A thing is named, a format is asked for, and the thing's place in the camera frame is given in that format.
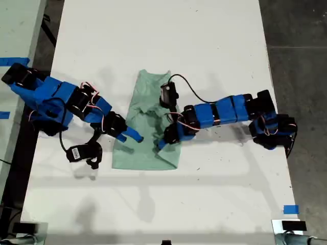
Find pale green T-shirt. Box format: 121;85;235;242
111;69;182;171

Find long blue tape strip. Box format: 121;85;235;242
0;57;30;66

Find small black box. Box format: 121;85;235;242
282;220;307;232
12;222;38;234

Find black stand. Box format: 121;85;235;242
0;206;13;230

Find pale side bench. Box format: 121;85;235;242
0;0;48;197

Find pale grey tube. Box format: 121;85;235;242
275;231;327;245
0;234;36;245

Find black camera stalk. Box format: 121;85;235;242
86;127;103;170
159;98;181;120

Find black camera box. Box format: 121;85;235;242
160;81;179;108
66;144;89;162

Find black camera cable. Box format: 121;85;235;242
168;74;220;104
58;127;69;154

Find black metal frame legs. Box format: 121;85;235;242
42;14;57;48

